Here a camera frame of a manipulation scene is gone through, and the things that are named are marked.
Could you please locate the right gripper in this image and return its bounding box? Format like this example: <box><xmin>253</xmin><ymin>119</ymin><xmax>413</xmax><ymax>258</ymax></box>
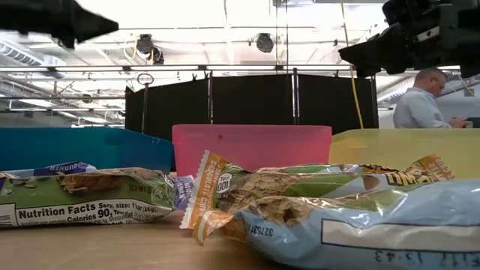
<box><xmin>339</xmin><ymin>0</ymin><xmax>480</xmax><ymax>78</ymax></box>

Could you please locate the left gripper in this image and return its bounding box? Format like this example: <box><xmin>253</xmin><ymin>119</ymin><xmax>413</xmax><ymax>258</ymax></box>
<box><xmin>0</xmin><ymin>0</ymin><xmax>119</xmax><ymax>50</ymax></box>

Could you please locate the purple dunkers granola bar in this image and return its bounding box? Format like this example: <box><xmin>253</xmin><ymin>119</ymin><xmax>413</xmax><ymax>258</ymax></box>
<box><xmin>172</xmin><ymin>175</ymin><xmax>196</xmax><ymax>212</ymax></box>
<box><xmin>0</xmin><ymin>160</ymin><xmax>98</xmax><ymax>179</ymax></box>

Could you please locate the green nutrition facts granola bar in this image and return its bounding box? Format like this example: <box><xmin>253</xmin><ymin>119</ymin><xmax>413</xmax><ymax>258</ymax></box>
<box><xmin>0</xmin><ymin>167</ymin><xmax>177</xmax><ymax>229</ymax></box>

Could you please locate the orange green chocolate chip bar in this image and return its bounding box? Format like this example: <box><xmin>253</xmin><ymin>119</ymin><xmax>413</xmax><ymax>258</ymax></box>
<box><xmin>179</xmin><ymin>150</ymin><xmax>455</xmax><ymax>230</ymax></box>
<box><xmin>191</xmin><ymin>186</ymin><xmax>402</xmax><ymax>247</ymax></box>

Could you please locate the light blue wrapper granola bar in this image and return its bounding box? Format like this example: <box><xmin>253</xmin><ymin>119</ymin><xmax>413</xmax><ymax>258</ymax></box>
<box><xmin>239</xmin><ymin>178</ymin><xmax>480</xmax><ymax>270</ymax></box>

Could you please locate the person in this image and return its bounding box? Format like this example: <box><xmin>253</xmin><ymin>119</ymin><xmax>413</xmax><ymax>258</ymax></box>
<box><xmin>392</xmin><ymin>67</ymin><xmax>469</xmax><ymax>130</ymax></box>

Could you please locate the long ceiling light strip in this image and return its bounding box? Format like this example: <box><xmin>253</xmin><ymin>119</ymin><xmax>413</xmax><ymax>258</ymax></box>
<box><xmin>0</xmin><ymin>64</ymin><xmax>461</xmax><ymax>73</ymax></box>

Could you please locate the yellow plastic bin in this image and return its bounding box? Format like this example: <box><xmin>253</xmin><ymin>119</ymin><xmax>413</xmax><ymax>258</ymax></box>
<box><xmin>328</xmin><ymin>128</ymin><xmax>480</xmax><ymax>179</ymax></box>

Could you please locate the blue plastic bin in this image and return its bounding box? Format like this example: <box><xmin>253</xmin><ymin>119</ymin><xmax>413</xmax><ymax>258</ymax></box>
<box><xmin>0</xmin><ymin>126</ymin><xmax>176</xmax><ymax>174</ymax></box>

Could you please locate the black curtain partition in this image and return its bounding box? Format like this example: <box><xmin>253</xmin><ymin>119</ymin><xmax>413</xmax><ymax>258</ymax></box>
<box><xmin>124</xmin><ymin>73</ymin><xmax>379</xmax><ymax>142</ymax></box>

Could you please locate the pink plastic bin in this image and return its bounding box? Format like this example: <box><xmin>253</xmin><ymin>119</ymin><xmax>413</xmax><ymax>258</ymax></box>
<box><xmin>172</xmin><ymin>124</ymin><xmax>333</xmax><ymax>178</ymax></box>

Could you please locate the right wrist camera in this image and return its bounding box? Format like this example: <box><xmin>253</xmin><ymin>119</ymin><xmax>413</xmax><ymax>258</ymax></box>
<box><xmin>382</xmin><ymin>0</ymin><xmax>443</xmax><ymax>29</ymax></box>

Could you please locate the yellow hanging cable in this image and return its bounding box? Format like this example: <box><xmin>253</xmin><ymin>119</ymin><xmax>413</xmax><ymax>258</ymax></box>
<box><xmin>339</xmin><ymin>0</ymin><xmax>365</xmax><ymax>130</ymax></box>

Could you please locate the black ceiling cable reel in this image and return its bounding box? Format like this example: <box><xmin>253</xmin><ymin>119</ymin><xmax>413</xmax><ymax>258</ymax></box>
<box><xmin>256</xmin><ymin>32</ymin><xmax>275</xmax><ymax>54</ymax></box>
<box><xmin>135</xmin><ymin>33</ymin><xmax>154</xmax><ymax>56</ymax></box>
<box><xmin>149</xmin><ymin>46</ymin><xmax>165</xmax><ymax>65</ymax></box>

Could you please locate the thin stand with ring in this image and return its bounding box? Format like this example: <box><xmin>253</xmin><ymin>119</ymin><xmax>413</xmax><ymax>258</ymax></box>
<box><xmin>136</xmin><ymin>72</ymin><xmax>155</xmax><ymax>134</ymax></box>

